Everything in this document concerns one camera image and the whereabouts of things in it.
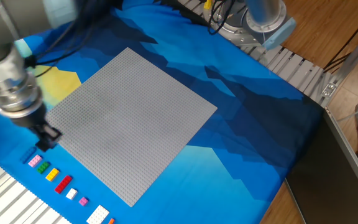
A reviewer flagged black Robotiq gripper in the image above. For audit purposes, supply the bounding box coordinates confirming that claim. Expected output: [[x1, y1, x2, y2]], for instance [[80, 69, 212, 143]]
[[10, 104, 62, 147]]

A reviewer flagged black Lego plate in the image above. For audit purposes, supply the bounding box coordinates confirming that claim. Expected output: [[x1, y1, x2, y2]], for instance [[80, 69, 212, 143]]
[[34, 139, 57, 153]]

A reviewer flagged pink Lego brick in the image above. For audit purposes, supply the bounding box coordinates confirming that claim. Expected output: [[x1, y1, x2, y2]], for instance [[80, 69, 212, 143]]
[[27, 154, 43, 168]]

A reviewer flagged blue Lego brick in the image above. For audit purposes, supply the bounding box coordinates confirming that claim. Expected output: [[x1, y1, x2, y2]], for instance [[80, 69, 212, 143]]
[[19, 146, 38, 165]]

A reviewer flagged green Lego brick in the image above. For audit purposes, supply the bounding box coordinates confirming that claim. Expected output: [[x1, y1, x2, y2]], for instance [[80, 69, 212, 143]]
[[36, 161, 51, 175]]

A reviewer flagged yellow Lego brick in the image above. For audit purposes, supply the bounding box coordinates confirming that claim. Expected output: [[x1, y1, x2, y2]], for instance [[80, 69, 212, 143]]
[[45, 167, 60, 182]]

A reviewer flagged red Lego brick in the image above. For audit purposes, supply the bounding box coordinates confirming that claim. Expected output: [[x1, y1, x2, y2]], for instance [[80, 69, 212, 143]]
[[53, 174, 73, 195]]

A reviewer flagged small white Lego brick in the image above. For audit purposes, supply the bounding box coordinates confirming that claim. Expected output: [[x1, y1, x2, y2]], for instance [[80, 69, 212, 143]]
[[65, 187, 78, 200]]

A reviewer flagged large grey Lego baseplate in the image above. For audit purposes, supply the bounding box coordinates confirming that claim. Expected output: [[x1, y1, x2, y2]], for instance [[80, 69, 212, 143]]
[[44, 47, 218, 208]]

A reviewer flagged large white Lego plate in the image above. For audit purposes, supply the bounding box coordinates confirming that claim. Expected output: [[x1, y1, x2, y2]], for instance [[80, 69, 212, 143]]
[[86, 204, 111, 224]]

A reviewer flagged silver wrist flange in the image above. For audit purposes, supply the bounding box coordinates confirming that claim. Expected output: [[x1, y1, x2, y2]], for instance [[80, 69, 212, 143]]
[[0, 73, 45, 119]]

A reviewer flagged blue mountain print cloth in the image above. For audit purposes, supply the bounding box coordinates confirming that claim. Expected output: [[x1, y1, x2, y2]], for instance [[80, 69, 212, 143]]
[[0, 0, 324, 224]]

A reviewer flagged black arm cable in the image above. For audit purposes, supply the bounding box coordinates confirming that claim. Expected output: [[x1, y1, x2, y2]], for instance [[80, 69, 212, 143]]
[[23, 0, 114, 78]]

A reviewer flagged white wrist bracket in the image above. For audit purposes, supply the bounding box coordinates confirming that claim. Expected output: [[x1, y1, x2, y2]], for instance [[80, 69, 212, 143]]
[[0, 46, 30, 94]]

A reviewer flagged black looped cable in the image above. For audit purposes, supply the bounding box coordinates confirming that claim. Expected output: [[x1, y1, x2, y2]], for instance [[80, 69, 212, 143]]
[[206, 0, 230, 35]]

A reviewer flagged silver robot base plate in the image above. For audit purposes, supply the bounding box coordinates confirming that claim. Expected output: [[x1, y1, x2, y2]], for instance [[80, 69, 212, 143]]
[[203, 2, 265, 47]]

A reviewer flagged dark panel with metal frame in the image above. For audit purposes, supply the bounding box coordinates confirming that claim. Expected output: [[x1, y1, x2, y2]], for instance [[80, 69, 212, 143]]
[[284, 106, 358, 224]]

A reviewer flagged aluminium beam with corner bracket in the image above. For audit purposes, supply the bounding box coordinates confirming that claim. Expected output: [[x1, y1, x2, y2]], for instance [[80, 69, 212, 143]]
[[320, 20, 358, 108]]

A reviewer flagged black floor cable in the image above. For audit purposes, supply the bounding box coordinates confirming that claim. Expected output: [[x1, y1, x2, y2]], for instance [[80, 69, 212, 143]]
[[323, 6, 358, 72]]

